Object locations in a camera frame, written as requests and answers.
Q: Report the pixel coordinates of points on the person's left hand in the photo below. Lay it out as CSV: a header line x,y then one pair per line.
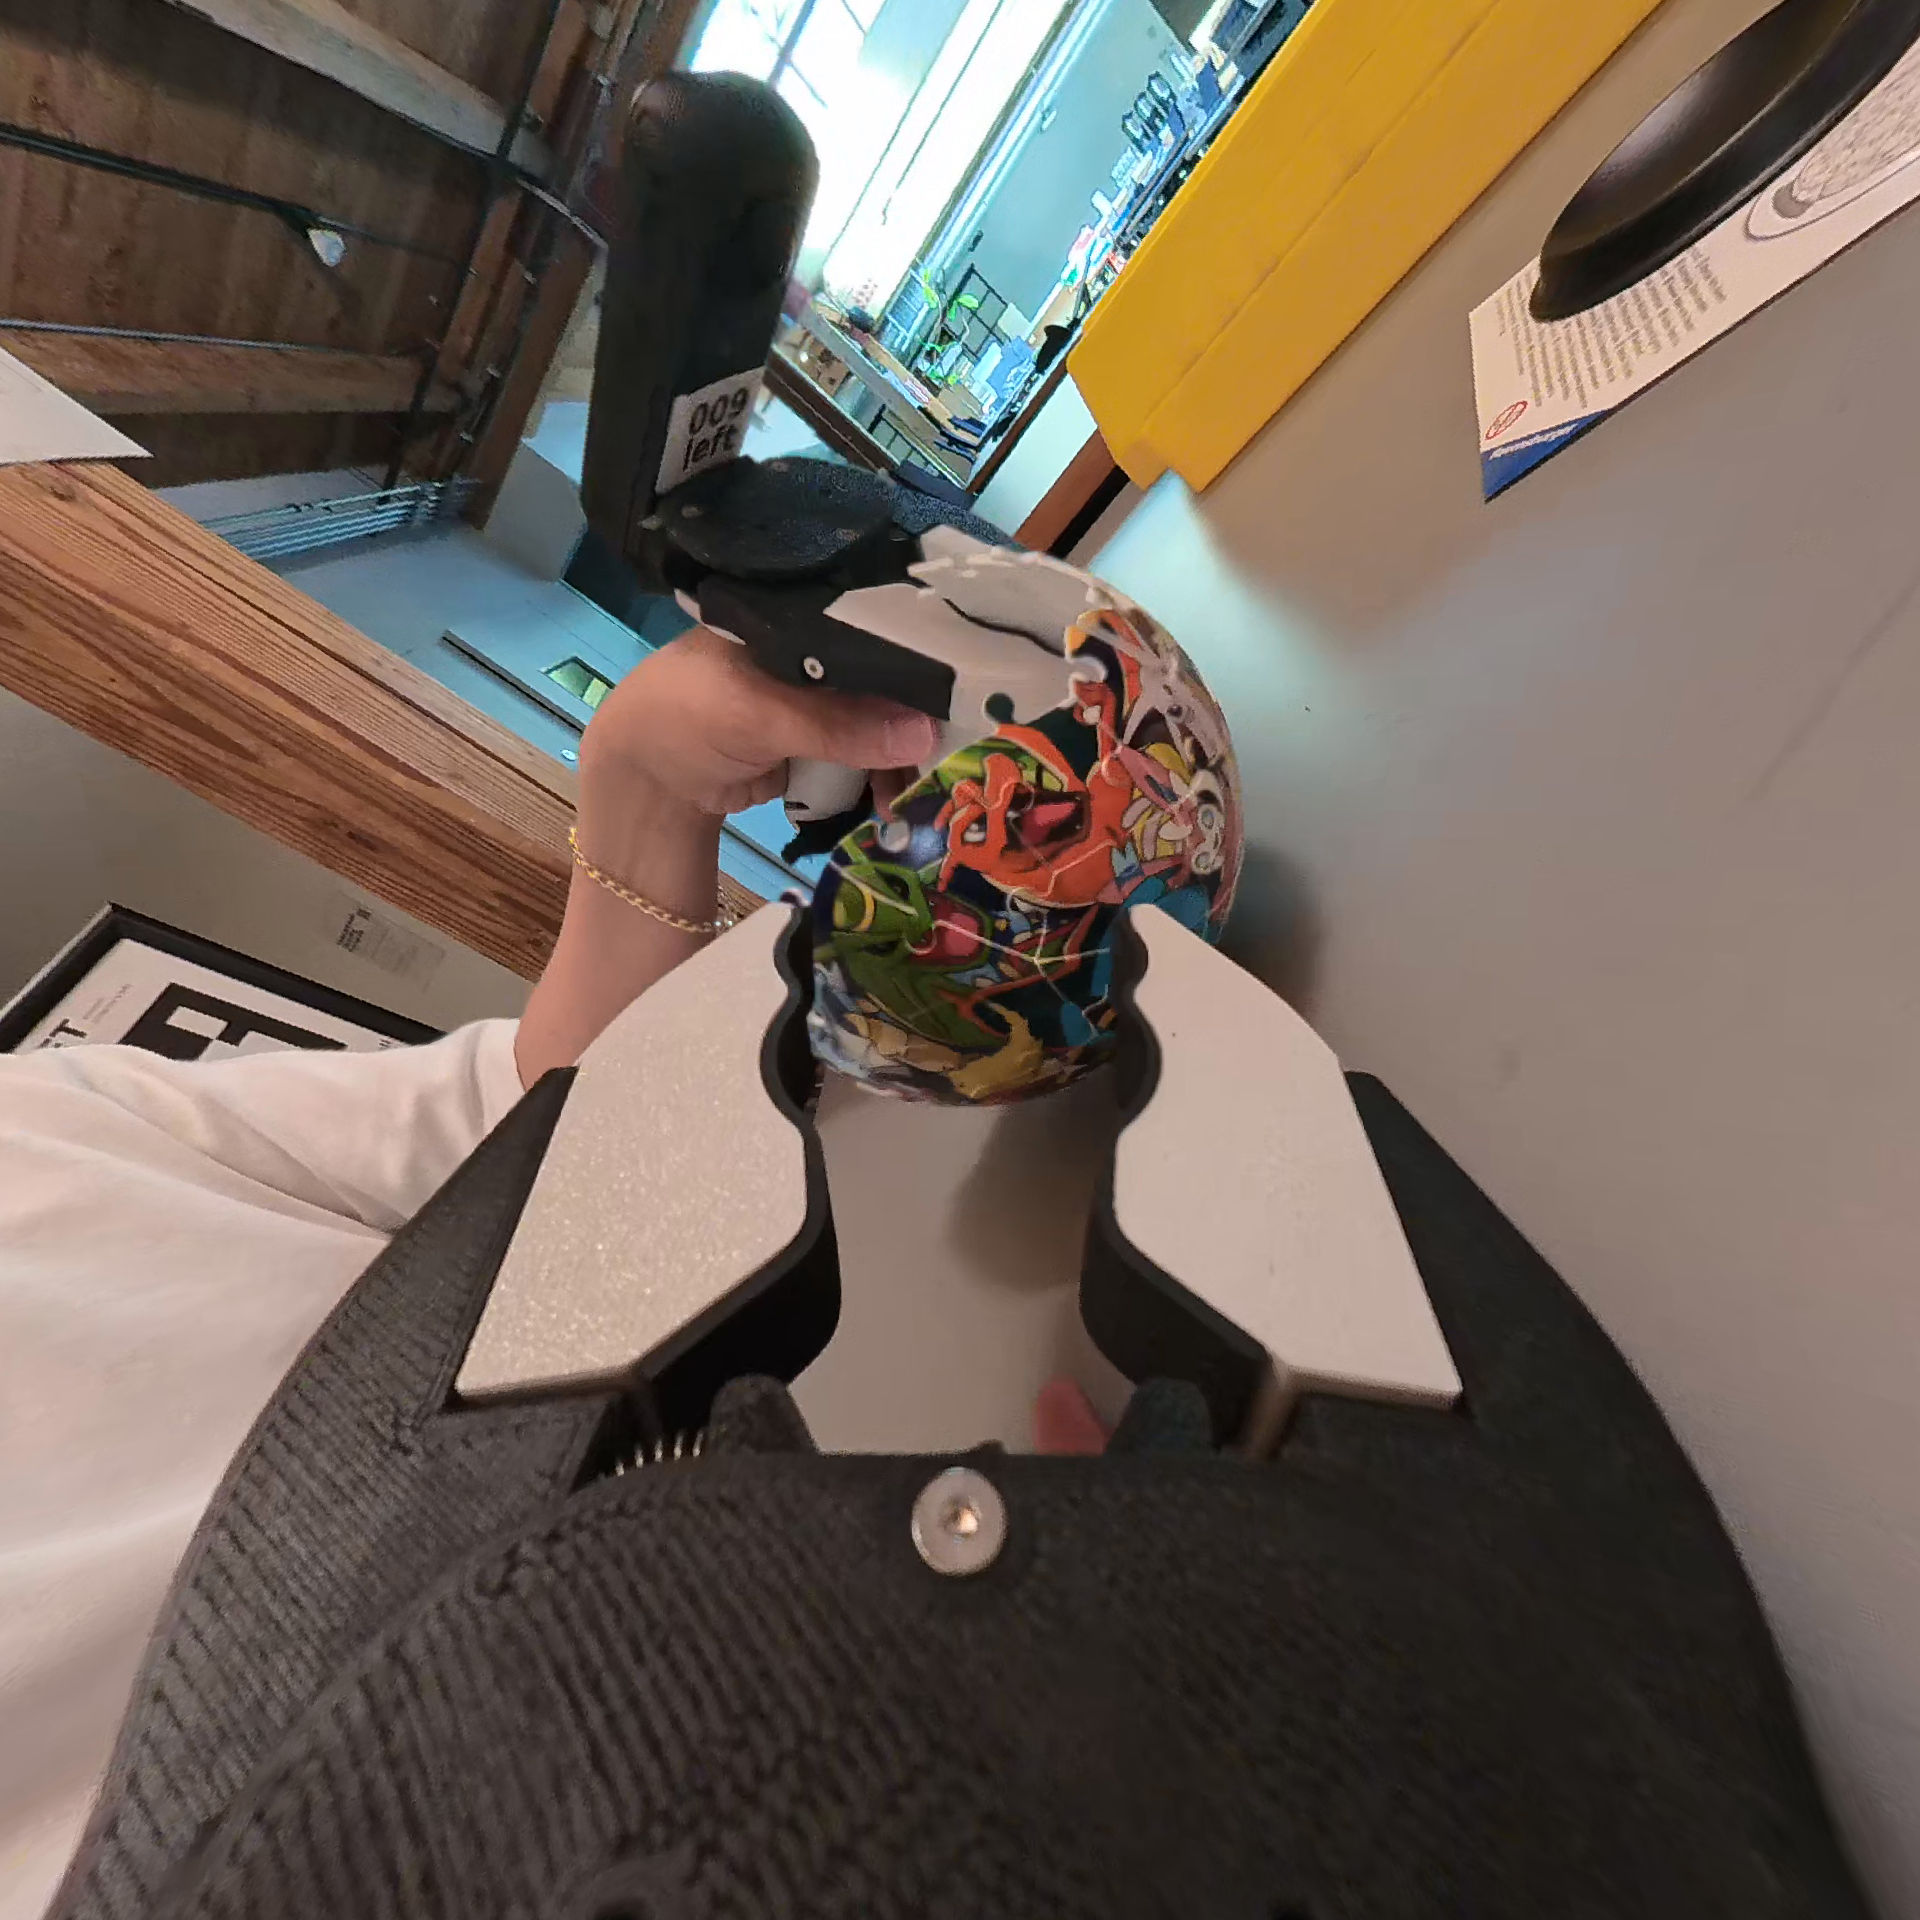
x,y
674,747

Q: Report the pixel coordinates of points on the colourful puzzle ball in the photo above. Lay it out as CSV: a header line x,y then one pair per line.
x,y
1037,857

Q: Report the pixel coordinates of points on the person's white shirt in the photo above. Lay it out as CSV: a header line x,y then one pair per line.
x,y
181,1348

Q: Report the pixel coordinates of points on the white instruction leaflet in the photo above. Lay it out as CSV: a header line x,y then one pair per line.
x,y
1575,377

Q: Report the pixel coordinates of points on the black round ball stand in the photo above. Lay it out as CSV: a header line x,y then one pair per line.
x,y
1724,151

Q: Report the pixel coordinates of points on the wooden pillar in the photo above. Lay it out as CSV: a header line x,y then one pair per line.
x,y
301,672

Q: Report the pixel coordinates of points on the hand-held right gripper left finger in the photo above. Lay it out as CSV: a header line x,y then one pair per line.
x,y
645,1198

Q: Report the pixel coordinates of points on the black framed poster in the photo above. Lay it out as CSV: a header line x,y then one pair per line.
x,y
181,1003

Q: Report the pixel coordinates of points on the yellow plastic bin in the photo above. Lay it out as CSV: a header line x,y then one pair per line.
x,y
1321,195

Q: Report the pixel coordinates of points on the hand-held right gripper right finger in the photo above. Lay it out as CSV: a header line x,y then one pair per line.
x,y
1274,1198

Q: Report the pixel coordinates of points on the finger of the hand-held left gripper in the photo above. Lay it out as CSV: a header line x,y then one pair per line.
x,y
989,661
1002,579

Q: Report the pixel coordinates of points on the person's right hand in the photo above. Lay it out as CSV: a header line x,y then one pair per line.
x,y
1073,1417

